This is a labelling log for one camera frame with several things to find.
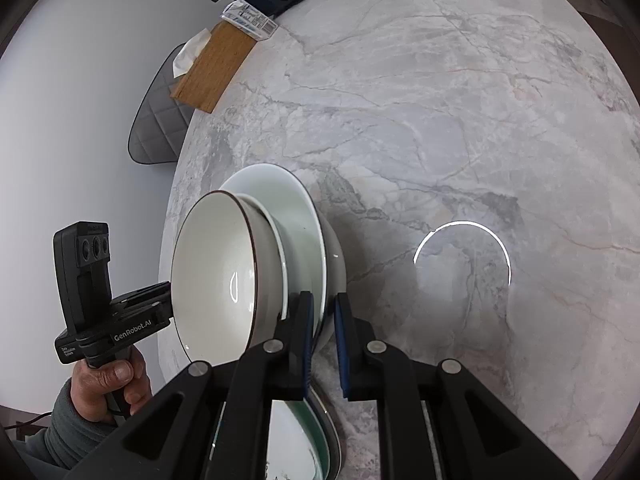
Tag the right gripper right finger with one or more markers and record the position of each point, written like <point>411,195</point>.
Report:
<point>362,374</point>

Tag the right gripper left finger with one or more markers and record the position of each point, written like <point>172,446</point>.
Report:
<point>283,363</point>

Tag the large teal floral plate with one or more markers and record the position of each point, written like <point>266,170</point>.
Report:
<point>300,410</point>

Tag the grey gradient large plate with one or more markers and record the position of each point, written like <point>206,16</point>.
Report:
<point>324,433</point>

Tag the wide shallow white bowl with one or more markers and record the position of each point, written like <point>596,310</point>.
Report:
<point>313,254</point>

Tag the small teal floral plate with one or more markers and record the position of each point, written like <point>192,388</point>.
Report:
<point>290,453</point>

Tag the white bowl with dark rim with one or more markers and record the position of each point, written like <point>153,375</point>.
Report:
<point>228,285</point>

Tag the grey-green left sleeve forearm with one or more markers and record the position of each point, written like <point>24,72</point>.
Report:
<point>78,425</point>

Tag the person's left hand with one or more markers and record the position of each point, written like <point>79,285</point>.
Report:
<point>107,384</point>

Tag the grey quilted chair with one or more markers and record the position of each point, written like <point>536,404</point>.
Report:
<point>159,128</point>

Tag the white tissue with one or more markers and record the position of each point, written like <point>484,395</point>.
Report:
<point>189,52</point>

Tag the wooden tissue box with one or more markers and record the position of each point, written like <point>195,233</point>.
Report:
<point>204,84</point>

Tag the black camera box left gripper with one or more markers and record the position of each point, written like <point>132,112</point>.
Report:
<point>81,256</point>

